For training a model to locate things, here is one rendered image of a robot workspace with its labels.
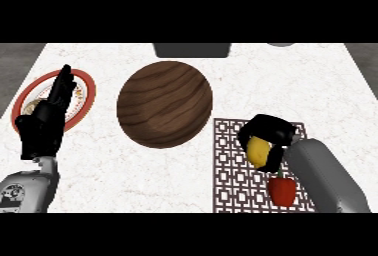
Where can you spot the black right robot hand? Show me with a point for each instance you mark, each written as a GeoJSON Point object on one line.
{"type": "Point", "coordinates": [269, 126]}

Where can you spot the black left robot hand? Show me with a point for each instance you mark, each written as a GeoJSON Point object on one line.
{"type": "Point", "coordinates": [43, 126]}

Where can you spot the yellow lemon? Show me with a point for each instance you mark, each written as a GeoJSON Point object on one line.
{"type": "Point", "coordinates": [257, 151]}

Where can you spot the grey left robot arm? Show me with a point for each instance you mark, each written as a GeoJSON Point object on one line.
{"type": "Point", "coordinates": [30, 190]}

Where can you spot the brown patterned placemat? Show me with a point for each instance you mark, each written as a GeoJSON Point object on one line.
{"type": "Point", "coordinates": [241, 186]}

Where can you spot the brown wooden bowl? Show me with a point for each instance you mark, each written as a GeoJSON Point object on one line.
{"type": "Point", "coordinates": [164, 104]}

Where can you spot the red-rimmed white plate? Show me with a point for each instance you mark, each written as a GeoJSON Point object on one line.
{"type": "Point", "coordinates": [81, 100]}

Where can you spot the red bell pepper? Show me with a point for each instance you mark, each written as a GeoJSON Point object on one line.
{"type": "Point", "coordinates": [282, 190]}

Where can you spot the grey round object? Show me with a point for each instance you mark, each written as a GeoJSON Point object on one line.
{"type": "Point", "coordinates": [281, 44]}

